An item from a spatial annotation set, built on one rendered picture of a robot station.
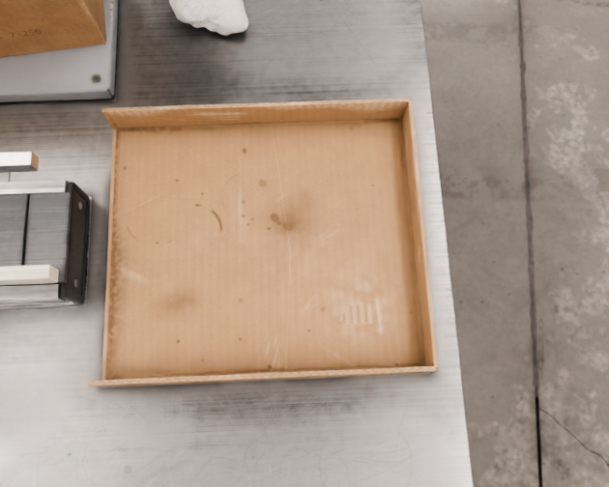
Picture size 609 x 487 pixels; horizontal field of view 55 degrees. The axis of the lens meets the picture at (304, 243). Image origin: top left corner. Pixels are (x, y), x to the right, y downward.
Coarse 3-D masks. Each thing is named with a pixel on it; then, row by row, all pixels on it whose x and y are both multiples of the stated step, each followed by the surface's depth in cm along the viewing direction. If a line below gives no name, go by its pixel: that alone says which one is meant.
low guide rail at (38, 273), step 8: (0, 272) 48; (8, 272) 48; (16, 272) 48; (24, 272) 48; (32, 272) 48; (40, 272) 48; (48, 272) 48; (56, 272) 49; (0, 280) 48; (8, 280) 48; (16, 280) 48; (24, 280) 48; (32, 280) 48; (40, 280) 48; (48, 280) 49; (56, 280) 49
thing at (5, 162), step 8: (8, 152) 46; (16, 152) 46; (24, 152) 46; (32, 152) 46; (0, 160) 45; (8, 160) 45; (16, 160) 45; (24, 160) 45; (32, 160) 46; (0, 168) 46; (8, 168) 46; (16, 168) 46; (24, 168) 46; (32, 168) 46
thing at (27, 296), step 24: (0, 192) 54; (24, 192) 54; (48, 192) 54; (72, 192) 54; (72, 216) 54; (72, 240) 54; (72, 264) 54; (0, 288) 51; (24, 288) 51; (48, 288) 51; (72, 288) 53
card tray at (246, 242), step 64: (128, 128) 60; (192, 128) 60; (256, 128) 60; (320, 128) 60; (384, 128) 60; (128, 192) 58; (192, 192) 58; (256, 192) 58; (320, 192) 59; (384, 192) 59; (128, 256) 57; (192, 256) 57; (256, 256) 57; (320, 256) 57; (384, 256) 57; (128, 320) 55; (192, 320) 55; (256, 320) 55; (320, 320) 55; (384, 320) 55; (128, 384) 50
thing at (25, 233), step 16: (64, 192) 53; (0, 208) 53; (16, 208) 53; (32, 208) 53; (48, 208) 53; (64, 208) 53; (0, 224) 53; (16, 224) 53; (32, 224) 53; (48, 224) 53; (64, 224) 53; (0, 240) 52; (16, 240) 52; (32, 240) 52; (48, 240) 52; (64, 240) 52; (0, 256) 52; (16, 256) 52; (32, 256) 52; (48, 256) 52; (64, 256) 52; (64, 272) 52
